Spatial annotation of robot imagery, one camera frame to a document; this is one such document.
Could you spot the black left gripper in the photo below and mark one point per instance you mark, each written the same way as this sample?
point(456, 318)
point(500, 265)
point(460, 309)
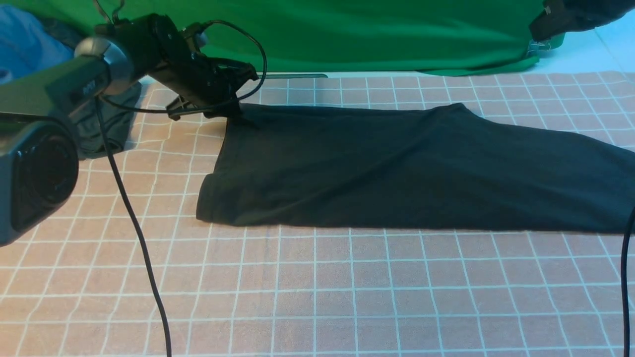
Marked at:
point(203, 85)

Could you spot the dark gray long-sleeve top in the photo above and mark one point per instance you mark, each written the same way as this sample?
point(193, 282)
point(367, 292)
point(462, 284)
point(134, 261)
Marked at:
point(444, 168)

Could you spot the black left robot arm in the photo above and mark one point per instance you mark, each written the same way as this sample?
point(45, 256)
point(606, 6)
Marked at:
point(40, 144)

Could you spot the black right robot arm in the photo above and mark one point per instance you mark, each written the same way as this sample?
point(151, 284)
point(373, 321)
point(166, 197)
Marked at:
point(564, 16)

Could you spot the green backdrop cloth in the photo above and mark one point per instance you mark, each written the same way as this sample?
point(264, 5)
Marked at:
point(438, 37)

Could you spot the dark gray crumpled garment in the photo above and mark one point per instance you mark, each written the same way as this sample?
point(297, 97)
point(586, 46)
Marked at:
point(117, 122)

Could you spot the blue garment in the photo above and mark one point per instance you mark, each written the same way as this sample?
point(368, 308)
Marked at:
point(25, 46)

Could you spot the pink white-grid tablecloth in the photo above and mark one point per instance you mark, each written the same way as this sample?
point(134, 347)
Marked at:
point(76, 286)

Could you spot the metal binder clip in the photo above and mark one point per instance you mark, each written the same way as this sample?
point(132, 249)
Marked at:
point(536, 48)

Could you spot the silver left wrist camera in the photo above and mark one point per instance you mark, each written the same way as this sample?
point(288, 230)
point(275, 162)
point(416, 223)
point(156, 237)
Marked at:
point(195, 36)

